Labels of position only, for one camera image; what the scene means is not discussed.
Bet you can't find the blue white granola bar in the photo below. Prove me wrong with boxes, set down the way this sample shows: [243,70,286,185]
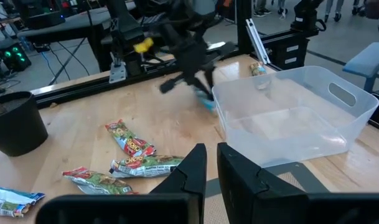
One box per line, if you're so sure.
[0,186,46,218]

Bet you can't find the grey desk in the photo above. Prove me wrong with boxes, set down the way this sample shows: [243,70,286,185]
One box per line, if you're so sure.
[16,1,137,41]

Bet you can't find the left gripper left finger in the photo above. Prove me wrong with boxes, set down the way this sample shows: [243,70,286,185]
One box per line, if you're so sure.
[36,142,208,224]

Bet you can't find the snack packets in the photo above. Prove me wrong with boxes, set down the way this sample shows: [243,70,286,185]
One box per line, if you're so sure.
[250,61,268,77]

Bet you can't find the computer with green lights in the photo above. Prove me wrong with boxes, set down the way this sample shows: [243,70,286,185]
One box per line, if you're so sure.
[0,42,32,73]

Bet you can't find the person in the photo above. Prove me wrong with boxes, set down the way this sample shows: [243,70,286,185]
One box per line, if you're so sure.
[324,0,344,22]
[276,0,289,19]
[253,0,273,18]
[350,0,367,16]

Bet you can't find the blue padded stool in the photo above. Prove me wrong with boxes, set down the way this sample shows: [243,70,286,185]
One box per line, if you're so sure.
[342,42,379,94]

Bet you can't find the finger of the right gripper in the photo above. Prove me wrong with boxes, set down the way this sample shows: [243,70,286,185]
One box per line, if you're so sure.
[205,65,215,101]
[184,77,208,96]

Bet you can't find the yellow cable tag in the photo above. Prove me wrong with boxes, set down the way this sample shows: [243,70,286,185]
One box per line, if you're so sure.
[133,37,155,54]

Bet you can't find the black plant pot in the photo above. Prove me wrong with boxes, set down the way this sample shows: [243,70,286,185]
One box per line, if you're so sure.
[0,91,49,157]

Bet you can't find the silver aluminium profile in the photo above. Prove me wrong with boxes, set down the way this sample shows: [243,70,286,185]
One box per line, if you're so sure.
[245,18,271,65]

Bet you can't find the green blue granola bar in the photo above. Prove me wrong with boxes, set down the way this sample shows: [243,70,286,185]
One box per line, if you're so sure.
[194,88,217,113]

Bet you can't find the black desk device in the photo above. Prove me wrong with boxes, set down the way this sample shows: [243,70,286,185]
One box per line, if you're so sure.
[13,0,65,30]

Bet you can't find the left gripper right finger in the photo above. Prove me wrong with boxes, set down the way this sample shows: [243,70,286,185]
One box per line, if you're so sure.
[217,142,379,224]

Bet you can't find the clear plastic bin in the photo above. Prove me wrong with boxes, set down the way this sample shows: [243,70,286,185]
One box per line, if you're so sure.
[212,65,379,169]

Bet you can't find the silver metal bracket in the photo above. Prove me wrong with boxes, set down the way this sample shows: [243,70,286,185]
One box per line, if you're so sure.
[109,52,128,84]

